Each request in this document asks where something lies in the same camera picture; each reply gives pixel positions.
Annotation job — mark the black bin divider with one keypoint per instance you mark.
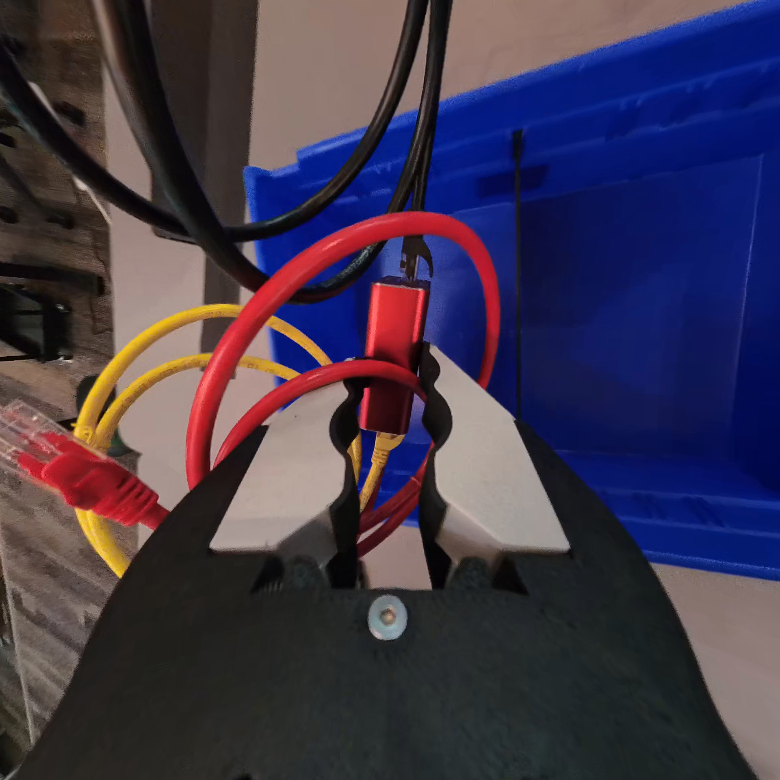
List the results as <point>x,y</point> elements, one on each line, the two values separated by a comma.
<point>518,274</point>

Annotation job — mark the red ethernet splitter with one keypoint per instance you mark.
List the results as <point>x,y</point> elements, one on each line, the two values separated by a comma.
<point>393,341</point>

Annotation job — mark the blue plastic bin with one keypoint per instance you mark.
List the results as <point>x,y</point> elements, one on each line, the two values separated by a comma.
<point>640,274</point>

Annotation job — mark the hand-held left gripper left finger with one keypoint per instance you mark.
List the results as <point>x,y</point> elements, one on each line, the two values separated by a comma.
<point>286,481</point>

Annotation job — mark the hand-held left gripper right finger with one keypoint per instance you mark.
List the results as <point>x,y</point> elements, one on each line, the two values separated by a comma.
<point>493,481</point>

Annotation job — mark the dark floor stand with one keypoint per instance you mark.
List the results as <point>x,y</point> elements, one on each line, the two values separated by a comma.
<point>49,323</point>

